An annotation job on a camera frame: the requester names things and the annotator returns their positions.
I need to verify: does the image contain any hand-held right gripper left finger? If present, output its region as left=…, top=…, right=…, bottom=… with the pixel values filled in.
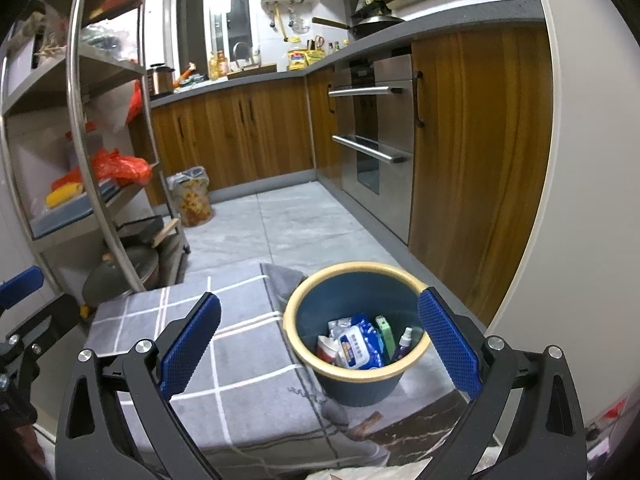
left=54, top=291, right=223, bottom=480

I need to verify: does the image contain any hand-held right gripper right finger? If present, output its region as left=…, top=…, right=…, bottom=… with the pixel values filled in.
left=417, top=287, right=588, bottom=480

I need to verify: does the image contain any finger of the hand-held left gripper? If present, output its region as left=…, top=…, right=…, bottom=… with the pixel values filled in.
left=4, top=294, right=80, bottom=361
left=0, top=266, right=45, bottom=311

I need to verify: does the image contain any purple bottle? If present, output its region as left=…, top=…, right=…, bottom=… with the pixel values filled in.
left=391, top=327, right=415, bottom=364

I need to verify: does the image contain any green and white box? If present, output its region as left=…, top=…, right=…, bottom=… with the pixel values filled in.
left=375, top=315, right=398, bottom=356

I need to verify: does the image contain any blue and white wipes packet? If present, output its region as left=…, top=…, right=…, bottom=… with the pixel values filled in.
left=334, top=314, right=387, bottom=370

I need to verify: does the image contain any white blister pack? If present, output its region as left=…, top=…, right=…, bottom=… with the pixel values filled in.
left=327, top=317, right=355, bottom=339

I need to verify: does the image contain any blue bin with yellow rim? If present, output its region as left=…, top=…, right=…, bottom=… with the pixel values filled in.
left=282, top=261, right=432, bottom=407

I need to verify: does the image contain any red and white packet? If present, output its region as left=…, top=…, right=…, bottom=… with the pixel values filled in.
left=316, top=336, right=342, bottom=364

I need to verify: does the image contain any grey checked mat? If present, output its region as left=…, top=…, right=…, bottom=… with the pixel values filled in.
left=82, top=262, right=392, bottom=476

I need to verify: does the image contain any grey pot lid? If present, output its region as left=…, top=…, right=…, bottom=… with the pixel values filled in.
left=82, top=245, right=160, bottom=307

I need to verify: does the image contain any blue grey tray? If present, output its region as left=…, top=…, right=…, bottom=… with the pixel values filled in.
left=32, top=180, right=144, bottom=239

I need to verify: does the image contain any yellow packet on rack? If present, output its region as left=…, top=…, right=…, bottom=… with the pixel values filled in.
left=45, top=182, right=84, bottom=209

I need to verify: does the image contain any grey cloth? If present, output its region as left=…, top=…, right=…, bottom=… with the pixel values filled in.
left=260, top=262, right=309, bottom=312

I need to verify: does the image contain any metal shelf rack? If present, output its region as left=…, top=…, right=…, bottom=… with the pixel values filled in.
left=0, top=0, right=191, bottom=311

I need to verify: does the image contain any stainless steel built-in oven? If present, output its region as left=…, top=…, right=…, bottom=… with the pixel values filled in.
left=327, top=54, right=415, bottom=247

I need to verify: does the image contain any white plastic bag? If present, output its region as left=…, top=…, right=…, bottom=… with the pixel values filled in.
left=87, top=92, right=134, bottom=134

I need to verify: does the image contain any hanging red plastic bag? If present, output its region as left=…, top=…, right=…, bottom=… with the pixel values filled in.
left=127, top=80, right=146, bottom=124

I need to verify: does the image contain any brown rice cooker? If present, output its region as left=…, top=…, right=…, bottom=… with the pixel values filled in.
left=149, top=63, right=176, bottom=99

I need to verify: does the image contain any cooking oil bottle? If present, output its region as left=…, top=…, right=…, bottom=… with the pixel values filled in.
left=209, top=51, right=230, bottom=81

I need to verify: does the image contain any wooden sink tray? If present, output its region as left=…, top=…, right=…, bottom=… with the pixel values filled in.
left=226, top=63, right=279, bottom=80

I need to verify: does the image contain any grey kitchen countertop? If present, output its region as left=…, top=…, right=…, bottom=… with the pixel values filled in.
left=149, top=0, right=547, bottom=109

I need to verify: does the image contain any window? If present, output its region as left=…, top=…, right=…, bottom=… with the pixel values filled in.
left=170, top=0, right=261, bottom=69

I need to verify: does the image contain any black wok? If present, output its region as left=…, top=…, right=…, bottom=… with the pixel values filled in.
left=311, top=14, right=406, bottom=39

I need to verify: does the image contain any black pan with wooden handle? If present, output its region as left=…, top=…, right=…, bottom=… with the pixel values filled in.
left=116, top=215, right=182, bottom=249

